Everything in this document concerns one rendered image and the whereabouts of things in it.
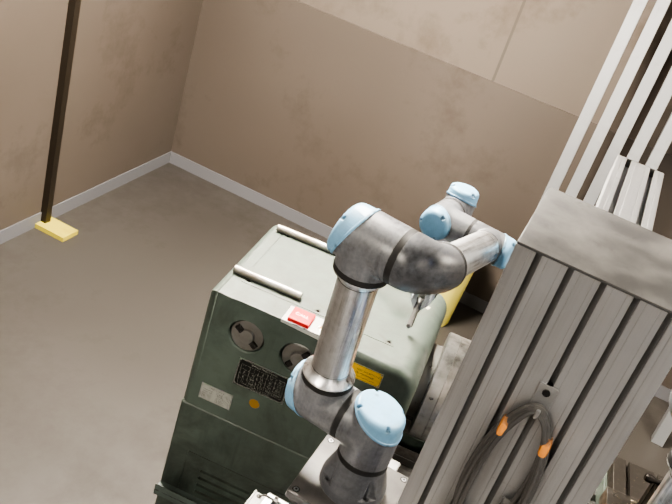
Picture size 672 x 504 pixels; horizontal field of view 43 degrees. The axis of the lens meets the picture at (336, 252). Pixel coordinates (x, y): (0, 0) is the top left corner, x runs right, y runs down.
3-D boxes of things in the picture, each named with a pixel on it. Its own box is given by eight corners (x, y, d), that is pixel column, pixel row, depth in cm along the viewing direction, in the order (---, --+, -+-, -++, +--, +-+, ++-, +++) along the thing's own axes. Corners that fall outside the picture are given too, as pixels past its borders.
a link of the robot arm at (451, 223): (465, 225, 188) (483, 213, 197) (422, 203, 191) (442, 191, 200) (453, 255, 191) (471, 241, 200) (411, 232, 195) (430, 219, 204)
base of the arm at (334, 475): (369, 522, 180) (384, 490, 176) (308, 487, 184) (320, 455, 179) (393, 480, 193) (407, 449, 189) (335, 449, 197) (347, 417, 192)
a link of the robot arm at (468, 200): (444, 185, 200) (458, 177, 206) (428, 224, 205) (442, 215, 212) (473, 200, 197) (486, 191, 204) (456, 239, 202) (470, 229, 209)
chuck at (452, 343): (400, 452, 234) (443, 354, 224) (417, 405, 264) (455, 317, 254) (412, 457, 233) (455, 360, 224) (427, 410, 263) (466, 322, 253)
